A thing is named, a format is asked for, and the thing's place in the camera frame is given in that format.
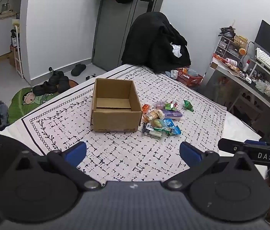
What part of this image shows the black shoe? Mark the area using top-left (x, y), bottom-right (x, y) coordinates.
top-left (48, 70), bottom-right (65, 86)
top-left (58, 75), bottom-right (70, 93)
top-left (32, 81), bottom-right (58, 96)

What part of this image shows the white storage rack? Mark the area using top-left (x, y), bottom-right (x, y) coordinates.
top-left (10, 25), bottom-right (25, 78)

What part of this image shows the red plastic basket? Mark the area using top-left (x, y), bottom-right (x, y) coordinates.
top-left (176, 68), bottom-right (204, 88)

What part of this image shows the grey door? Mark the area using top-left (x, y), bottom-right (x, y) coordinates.
top-left (92, 0), bottom-right (169, 72)

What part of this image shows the white desk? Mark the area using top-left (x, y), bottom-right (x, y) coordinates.
top-left (209, 57), bottom-right (270, 131)

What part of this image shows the purple snack packet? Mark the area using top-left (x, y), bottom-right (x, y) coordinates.
top-left (160, 109), bottom-right (183, 121)

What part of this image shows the white cloth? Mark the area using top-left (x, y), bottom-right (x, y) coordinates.
top-left (170, 43), bottom-right (183, 58)

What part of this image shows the red and green snack packet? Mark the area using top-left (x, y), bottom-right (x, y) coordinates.
top-left (165, 102), bottom-right (179, 111)

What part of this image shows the white lumpy object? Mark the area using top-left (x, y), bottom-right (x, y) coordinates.
top-left (255, 79), bottom-right (270, 94)

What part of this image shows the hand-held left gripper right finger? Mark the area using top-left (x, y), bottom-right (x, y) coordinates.
top-left (162, 141), bottom-right (257, 192)

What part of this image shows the beige bread packet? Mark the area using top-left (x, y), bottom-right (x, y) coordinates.
top-left (143, 109), bottom-right (165, 122)

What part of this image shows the printed blanket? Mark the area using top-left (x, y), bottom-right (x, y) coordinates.
top-left (0, 64), bottom-right (228, 183)

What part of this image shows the brown cardboard box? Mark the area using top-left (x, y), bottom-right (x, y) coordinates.
top-left (91, 78), bottom-right (143, 133)

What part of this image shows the black door handle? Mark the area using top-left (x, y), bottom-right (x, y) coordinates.
top-left (140, 0), bottom-right (156, 12)

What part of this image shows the grey drawer organizer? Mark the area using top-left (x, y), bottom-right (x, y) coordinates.
top-left (215, 36), bottom-right (244, 62)

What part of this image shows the black coat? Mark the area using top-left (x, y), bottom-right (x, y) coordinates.
top-left (121, 11), bottom-right (192, 74)

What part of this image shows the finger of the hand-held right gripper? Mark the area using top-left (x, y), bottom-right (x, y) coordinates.
top-left (244, 139), bottom-right (270, 147)
top-left (217, 138), bottom-right (245, 153)

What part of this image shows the yellow green snack packet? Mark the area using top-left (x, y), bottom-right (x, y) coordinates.
top-left (150, 119), bottom-right (165, 129)

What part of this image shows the brown mat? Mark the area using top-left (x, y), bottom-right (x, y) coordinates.
top-left (67, 79), bottom-right (79, 90)

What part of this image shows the green cartoon rug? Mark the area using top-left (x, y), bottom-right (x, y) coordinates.
top-left (7, 86), bottom-right (62, 125)

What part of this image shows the black slipper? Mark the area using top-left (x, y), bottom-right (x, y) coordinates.
top-left (70, 63), bottom-right (87, 76)

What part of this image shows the woven basket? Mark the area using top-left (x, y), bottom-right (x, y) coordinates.
top-left (234, 35), bottom-right (248, 49)

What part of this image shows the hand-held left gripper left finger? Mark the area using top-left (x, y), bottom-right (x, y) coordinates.
top-left (12, 141), bottom-right (102, 192)

